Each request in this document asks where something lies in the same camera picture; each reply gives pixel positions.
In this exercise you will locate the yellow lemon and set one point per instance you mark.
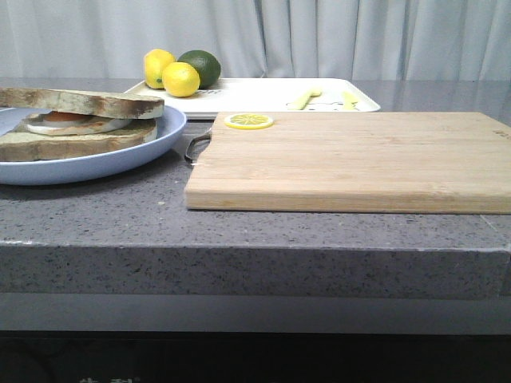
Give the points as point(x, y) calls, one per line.
point(180, 79)
point(155, 61)

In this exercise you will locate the white tray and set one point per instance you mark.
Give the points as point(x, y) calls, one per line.
point(249, 95)

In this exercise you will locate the lemon slice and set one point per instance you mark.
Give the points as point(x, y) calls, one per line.
point(248, 121)

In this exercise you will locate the left yellow lemon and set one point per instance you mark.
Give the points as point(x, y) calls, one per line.
point(155, 61)

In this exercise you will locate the light blue plate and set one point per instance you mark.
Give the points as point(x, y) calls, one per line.
point(169, 129)

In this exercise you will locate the yellow plastic fork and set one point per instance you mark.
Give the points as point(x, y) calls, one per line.
point(350, 101)

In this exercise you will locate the front yellow lemon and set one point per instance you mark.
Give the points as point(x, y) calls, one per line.
point(180, 79)

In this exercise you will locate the bread slice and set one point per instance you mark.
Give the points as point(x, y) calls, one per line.
point(28, 146)
point(111, 105)

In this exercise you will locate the grey curtain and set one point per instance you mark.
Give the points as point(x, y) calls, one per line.
point(357, 40)

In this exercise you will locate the wooden cutting board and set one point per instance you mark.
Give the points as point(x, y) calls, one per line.
point(415, 162)

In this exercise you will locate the fried egg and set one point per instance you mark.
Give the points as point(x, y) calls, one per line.
point(68, 124)

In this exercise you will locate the green lime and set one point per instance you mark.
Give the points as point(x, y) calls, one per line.
point(207, 66)

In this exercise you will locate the metal cutting board handle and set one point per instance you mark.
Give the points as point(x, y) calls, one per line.
point(196, 146)

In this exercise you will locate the yellow plastic spoon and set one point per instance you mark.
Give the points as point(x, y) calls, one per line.
point(300, 101)

